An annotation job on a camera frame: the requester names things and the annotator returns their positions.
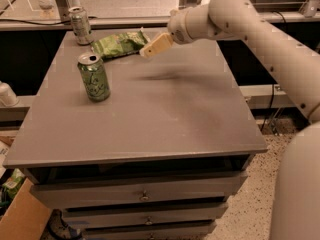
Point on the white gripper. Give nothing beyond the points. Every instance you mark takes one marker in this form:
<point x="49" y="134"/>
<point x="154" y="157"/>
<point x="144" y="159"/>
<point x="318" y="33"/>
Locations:
<point x="177" y="28"/>

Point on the green jalapeno chip bag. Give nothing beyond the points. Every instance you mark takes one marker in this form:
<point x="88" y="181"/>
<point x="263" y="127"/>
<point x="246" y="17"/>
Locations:
<point x="118" y="45"/>

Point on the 7up soda can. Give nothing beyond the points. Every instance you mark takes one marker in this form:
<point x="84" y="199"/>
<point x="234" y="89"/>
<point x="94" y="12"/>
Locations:
<point x="80" y="24"/>

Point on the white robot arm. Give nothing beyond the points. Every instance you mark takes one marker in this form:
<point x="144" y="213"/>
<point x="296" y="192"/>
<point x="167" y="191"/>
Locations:
<point x="296" y="205"/>

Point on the green La Croix can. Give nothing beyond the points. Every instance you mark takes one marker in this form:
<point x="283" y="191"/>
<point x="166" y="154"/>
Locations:
<point x="94" y="77"/>

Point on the white cylindrical object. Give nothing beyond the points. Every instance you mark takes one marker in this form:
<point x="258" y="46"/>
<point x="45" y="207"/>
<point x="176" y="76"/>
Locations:
<point x="7" y="96"/>

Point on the green packet in box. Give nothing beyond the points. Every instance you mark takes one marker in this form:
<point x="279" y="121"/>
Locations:
<point x="13" y="183"/>

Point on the brown cardboard box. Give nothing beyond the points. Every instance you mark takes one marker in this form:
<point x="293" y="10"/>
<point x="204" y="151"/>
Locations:
<point x="26" y="217"/>

